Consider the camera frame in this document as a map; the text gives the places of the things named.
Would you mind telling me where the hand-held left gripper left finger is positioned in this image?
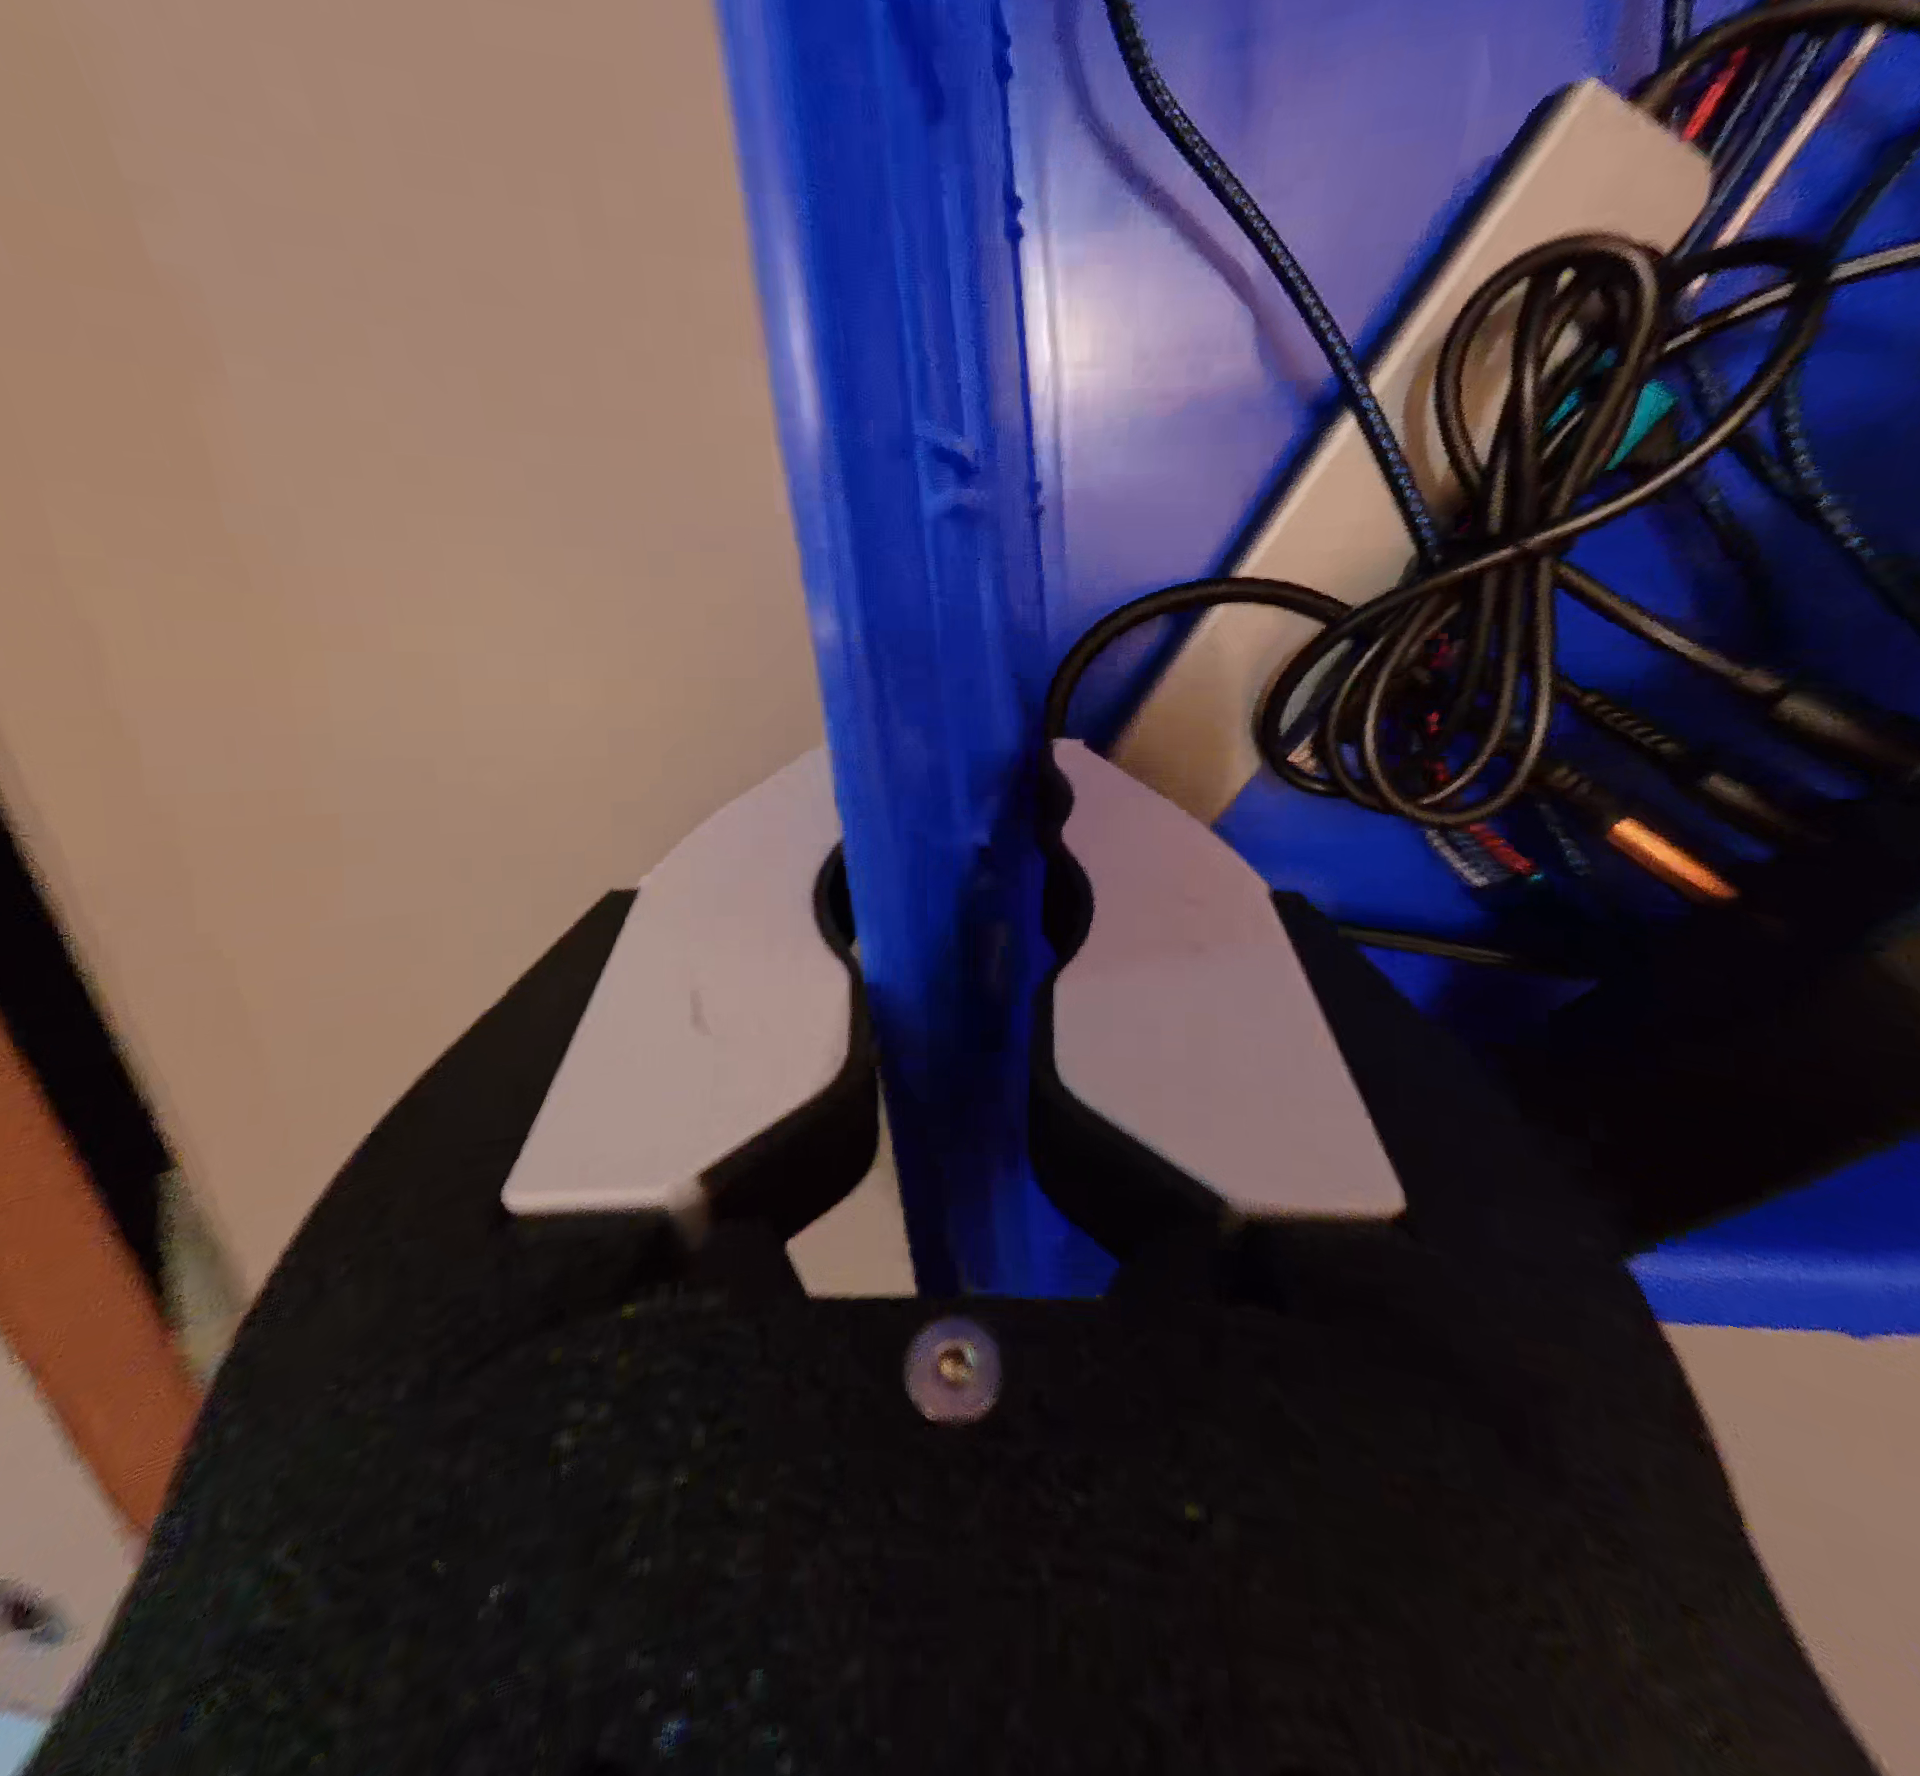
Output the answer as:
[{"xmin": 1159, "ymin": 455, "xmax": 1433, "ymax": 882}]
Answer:
[{"xmin": 497, "ymin": 748, "xmax": 886, "ymax": 1247}]

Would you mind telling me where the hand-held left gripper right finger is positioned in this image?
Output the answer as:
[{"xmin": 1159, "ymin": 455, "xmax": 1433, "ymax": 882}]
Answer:
[{"xmin": 1028, "ymin": 738, "xmax": 1409, "ymax": 1256}]

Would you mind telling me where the black cable with orange plug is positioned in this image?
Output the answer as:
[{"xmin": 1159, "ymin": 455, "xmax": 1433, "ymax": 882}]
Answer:
[{"xmin": 1548, "ymin": 757, "xmax": 1747, "ymax": 911}]

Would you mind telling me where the black cable bundle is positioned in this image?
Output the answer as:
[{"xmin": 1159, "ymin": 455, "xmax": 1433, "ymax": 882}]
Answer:
[{"xmin": 1048, "ymin": 237, "xmax": 1920, "ymax": 830}]

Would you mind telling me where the blue plastic bin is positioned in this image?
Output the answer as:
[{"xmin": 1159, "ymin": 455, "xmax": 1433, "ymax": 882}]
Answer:
[{"xmin": 692, "ymin": 0, "xmax": 1920, "ymax": 1344}]

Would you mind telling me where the grey usb hub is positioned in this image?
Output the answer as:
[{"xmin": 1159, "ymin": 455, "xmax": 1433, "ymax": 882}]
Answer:
[{"xmin": 1109, "ymin": 79, "xmax": 1715, "ymax": 819}]

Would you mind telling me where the grey desk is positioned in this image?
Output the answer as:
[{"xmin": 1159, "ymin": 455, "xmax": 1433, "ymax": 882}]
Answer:
[{"xmin": 0, "ymin": 0, "xmax": 1920, "ymax": 1776}]

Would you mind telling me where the dark braided cable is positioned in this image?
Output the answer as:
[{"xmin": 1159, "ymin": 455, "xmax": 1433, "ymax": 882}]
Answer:
[{"xmin": 1069, "ymin": 0, "xmax": 1445, "ymax": 566}]

